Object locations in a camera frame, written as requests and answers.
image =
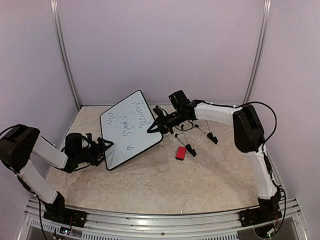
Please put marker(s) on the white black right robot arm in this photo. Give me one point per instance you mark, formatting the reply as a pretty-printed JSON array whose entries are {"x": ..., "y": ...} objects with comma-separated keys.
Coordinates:
[{"x": 248, "y": 132}]

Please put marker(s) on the aluminium right corner post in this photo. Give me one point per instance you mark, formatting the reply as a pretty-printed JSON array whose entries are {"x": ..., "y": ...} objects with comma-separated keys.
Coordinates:
[{"x": 259, "y": 50}]

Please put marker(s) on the aluminium corner post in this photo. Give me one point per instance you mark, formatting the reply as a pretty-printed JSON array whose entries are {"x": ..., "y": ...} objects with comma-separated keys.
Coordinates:
[
  {"x": 259, "y": 50},
  {"x": 54, "y": 5}
]

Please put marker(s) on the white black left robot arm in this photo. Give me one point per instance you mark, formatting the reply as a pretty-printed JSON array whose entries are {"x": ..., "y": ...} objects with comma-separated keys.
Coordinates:
[{"x": 18, "y": 142}]

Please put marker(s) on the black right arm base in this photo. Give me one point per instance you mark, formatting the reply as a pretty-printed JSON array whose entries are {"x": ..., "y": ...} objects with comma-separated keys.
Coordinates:
[{"x": 268, "y": 210}]

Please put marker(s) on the white whiteboard black frame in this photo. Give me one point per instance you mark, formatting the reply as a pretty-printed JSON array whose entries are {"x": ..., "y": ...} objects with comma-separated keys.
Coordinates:
[{"x": 125, "y": 124}]

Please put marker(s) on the red black whiteboard eraser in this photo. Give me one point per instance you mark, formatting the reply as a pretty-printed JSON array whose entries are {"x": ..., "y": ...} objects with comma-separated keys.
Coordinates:
[{"x": 180, "y": 154}]

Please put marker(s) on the black wire easel stand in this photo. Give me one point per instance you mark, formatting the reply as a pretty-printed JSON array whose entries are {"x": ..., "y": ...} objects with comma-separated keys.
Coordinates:
[{"x": 192, "y": 135}]

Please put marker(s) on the aluminium front rail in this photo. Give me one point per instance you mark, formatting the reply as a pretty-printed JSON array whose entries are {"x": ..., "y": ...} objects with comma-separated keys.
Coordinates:
[{"x": 221, "y": 225}]

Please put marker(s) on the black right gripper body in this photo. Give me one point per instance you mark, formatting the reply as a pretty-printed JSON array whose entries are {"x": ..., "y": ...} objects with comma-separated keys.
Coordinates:
[{"x": 167, "y": 123}]

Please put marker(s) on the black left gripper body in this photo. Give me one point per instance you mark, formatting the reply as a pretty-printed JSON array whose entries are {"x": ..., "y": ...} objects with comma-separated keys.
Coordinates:
[{"x": 91, "y": 155}]

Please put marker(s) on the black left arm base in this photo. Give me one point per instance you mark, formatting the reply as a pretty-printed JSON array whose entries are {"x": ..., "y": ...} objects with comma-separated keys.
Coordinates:
[{"x": 59, "y": 213}]

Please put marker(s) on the aluminium left corner post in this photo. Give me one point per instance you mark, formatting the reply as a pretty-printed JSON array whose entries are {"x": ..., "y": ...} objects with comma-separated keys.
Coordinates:
[{"x": 54, "y": 5}]

